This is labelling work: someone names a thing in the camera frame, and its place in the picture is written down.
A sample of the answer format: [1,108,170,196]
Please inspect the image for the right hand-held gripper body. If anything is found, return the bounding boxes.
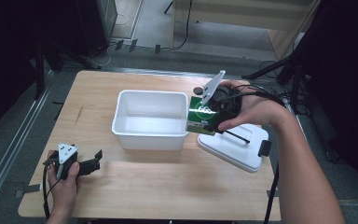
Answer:
[200,70,242,124]

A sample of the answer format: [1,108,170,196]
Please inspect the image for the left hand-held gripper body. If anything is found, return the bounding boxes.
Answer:
[45,143,82,181]

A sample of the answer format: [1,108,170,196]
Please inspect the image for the green cardboard carton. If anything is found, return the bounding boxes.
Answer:
[186,95,220,136]

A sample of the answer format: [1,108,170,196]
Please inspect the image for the white lid with black handle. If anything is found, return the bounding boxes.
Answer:
[197,123,273,175]

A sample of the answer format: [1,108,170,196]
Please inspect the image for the white plastic storage box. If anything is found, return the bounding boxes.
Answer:
[111,90,190,151]

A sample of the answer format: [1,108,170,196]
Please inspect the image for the person's right hand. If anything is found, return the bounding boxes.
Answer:
[216,79,288,132]

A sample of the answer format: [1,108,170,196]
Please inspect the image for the person's left hand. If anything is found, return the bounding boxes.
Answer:
[47,149,82,216]

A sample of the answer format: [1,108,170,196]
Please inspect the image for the grey floor tape strip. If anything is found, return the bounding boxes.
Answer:
[13,183,43,199]

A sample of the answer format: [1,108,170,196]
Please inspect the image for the black tripod stand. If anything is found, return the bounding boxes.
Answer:
[241,46,313,115]

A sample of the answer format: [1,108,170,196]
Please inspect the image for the black stand legs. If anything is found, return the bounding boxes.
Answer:
[32,38,103,101]

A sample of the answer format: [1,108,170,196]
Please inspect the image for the dark cabinet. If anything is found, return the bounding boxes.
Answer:
[74,0,119,58]

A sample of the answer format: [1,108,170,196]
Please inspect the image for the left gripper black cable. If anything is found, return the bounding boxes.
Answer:
[42,158,61,220]

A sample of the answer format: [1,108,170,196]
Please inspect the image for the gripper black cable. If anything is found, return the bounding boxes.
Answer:
[220,84,288,224]
[42,158,61,220]

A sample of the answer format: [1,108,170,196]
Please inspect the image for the black floor cables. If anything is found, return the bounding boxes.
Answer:
[253,60,293,106]

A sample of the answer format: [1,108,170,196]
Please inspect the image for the black hanging cable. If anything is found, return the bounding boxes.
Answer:
[169,0,194,51]

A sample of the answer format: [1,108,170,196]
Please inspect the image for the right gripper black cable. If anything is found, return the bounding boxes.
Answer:
[220,84,288,224]

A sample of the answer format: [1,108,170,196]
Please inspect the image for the white floor cable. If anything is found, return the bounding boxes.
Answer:
[98,12,129,68]

